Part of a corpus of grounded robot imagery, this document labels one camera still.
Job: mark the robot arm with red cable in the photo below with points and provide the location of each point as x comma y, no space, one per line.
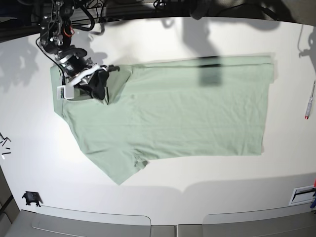
56,30

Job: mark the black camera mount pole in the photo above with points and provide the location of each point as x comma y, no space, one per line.
198,8

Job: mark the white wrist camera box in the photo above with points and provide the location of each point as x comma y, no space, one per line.
65,92

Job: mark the red blue tool handles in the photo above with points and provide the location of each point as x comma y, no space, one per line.
313,205

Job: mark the black clamp bracket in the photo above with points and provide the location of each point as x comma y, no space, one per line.
32,197

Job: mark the black gripper body white bracket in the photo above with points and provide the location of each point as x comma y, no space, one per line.
79,72

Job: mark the light green T-shirt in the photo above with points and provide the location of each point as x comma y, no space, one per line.
214,106

